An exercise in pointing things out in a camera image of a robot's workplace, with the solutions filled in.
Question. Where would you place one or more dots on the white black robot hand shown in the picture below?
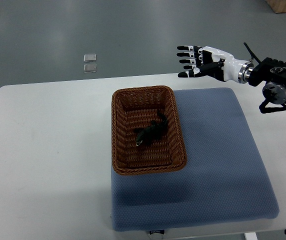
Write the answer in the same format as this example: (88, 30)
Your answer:
(200, 61)

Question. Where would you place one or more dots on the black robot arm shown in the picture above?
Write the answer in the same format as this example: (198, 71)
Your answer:
(273, 73)

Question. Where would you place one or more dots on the dark toy crocodile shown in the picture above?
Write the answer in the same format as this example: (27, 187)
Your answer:
(155, 131)

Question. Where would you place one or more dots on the brown wicker basket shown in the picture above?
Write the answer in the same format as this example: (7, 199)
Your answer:
(137, 107)

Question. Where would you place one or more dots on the blue foam cushion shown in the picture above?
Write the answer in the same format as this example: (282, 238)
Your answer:
(224, 179)

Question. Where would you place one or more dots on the upper floor outlet plate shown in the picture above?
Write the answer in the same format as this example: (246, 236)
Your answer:
(90, 57)

